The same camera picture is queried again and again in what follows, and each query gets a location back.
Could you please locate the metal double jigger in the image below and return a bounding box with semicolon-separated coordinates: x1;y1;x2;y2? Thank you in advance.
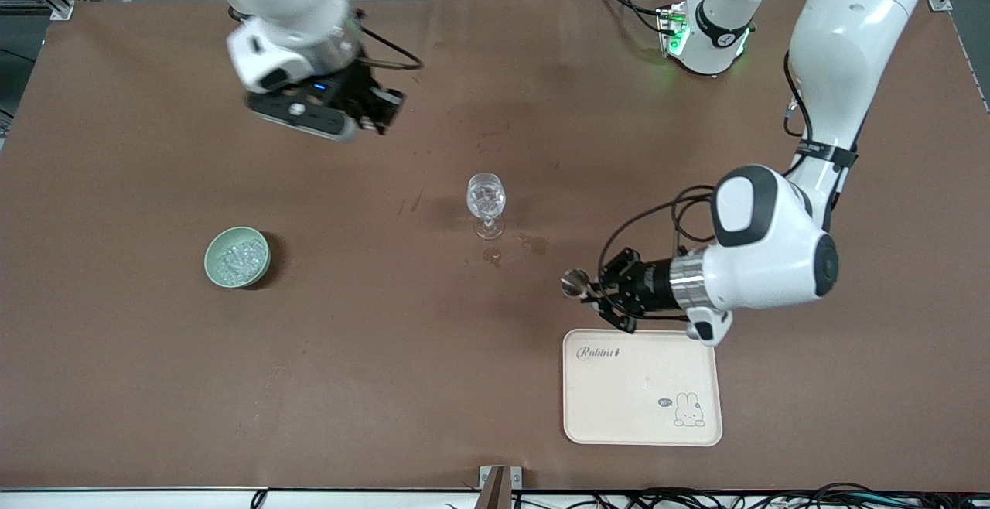
561;267;593;299

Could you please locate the clear wine glass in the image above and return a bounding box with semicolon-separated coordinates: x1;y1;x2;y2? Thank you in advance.
466;173;508;241

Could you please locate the clear ice cubes pile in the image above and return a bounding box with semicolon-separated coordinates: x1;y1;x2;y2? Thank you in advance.
218;239;263;282

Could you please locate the cream rabbit print tray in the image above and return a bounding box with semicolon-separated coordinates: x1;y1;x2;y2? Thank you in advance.
562;329;724;447

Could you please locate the green ceramic bowl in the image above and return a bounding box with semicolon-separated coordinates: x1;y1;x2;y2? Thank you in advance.
204;227;272;289

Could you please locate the brown table cover mat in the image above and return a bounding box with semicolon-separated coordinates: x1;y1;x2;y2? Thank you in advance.
0;0;990;493

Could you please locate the black left arm wrist cable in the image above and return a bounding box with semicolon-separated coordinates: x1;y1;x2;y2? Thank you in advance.
597;51;812;282

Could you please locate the black arm wrist cable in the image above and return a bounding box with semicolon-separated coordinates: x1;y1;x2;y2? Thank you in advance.
350;6;425;73
597;51;812;282

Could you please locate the black right arm wrist cable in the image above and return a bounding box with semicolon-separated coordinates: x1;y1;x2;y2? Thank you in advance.
350;6;425;73

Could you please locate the black floor cable tangle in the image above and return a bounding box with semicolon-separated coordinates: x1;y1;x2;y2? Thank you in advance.
510;483;990;509

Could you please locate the metal table edge bracket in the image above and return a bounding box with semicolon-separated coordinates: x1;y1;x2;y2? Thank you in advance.
478;465;524;509

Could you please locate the black left arm base cable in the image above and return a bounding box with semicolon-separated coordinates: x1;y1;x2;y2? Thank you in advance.
593;0;669;35

